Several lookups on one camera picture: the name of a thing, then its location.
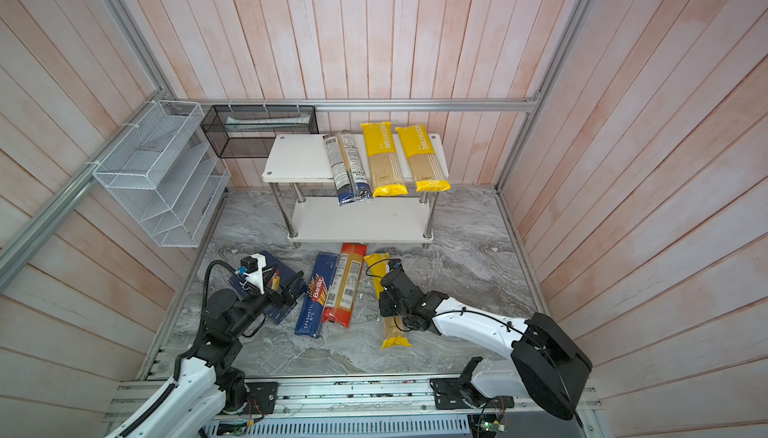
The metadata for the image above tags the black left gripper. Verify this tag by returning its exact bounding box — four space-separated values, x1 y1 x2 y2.
229 271 304 338

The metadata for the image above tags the blue Barilla rigatoni box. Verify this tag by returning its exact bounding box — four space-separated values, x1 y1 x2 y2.
229 250 308 324

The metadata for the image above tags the yellow Pastatime spaghetti bag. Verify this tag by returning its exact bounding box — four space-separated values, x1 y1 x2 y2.
361 122 408 197
364 253 411 349
396 124 451 193

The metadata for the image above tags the blue Barilla spaghetti bag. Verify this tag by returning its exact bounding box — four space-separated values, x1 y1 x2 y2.
294 253 340 338

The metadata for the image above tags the red spaghetti bag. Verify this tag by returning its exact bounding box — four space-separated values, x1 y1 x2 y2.
322 243 367 328

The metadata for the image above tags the clear blue-ended spaghetti bag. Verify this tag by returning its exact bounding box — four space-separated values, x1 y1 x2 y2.
323 132 373 205

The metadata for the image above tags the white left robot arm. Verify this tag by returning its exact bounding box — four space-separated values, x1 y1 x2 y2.
111 288 297 437

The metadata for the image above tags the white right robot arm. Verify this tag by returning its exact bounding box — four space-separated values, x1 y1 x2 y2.
379 259 593 421

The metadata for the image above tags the white two-tier shelf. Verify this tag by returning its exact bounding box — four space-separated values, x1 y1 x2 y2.
262 134 437 245

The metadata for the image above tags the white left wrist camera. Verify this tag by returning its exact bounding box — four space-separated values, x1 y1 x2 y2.
239 253 267 294

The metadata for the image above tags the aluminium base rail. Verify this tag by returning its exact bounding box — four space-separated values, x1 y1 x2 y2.
119 371 601 438

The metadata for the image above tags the black mesh wall basket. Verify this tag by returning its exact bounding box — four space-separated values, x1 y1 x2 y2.
201 104 319 159

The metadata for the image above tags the white wire mesh organizer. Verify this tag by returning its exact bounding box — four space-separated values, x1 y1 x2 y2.
94 101 230 248

